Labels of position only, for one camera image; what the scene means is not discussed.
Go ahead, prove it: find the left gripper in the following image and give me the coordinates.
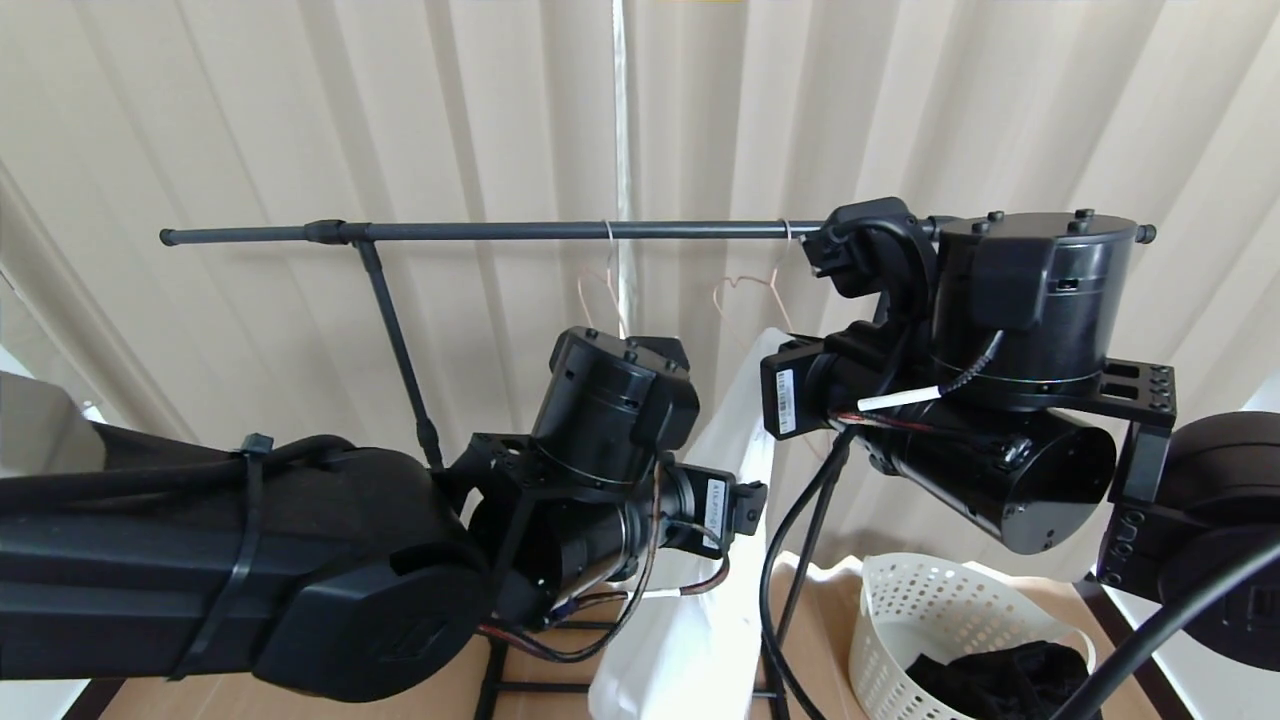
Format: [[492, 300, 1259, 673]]
[[470, 465, 768, 626]]

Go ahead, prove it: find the black clothes rack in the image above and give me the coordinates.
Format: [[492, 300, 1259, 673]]
[[159, 212, 1159, 720]]

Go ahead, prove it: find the white laundry basket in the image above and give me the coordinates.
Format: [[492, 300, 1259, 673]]
[[847, 552, 1099, 720]]

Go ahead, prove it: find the white printed t-shirt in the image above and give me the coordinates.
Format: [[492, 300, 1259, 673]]
[[589, 327, 832, 720]]

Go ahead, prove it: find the black garment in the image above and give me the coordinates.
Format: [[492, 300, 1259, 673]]
[[904, 639, 1092, 720]]

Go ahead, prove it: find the beige curtain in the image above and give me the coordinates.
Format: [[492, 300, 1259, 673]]
[[0, 0, 1280, 601]]

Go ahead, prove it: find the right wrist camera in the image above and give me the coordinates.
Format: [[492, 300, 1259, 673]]
[[803, 196, 941, 301]]

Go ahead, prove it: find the pink clothes hanger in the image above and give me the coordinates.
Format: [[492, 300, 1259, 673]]
[[577, 220, 632, 342], [712, 220, 802, 337]]

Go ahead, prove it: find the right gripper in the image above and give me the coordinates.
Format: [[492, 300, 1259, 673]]
[[760, 320, 1118, 556]]

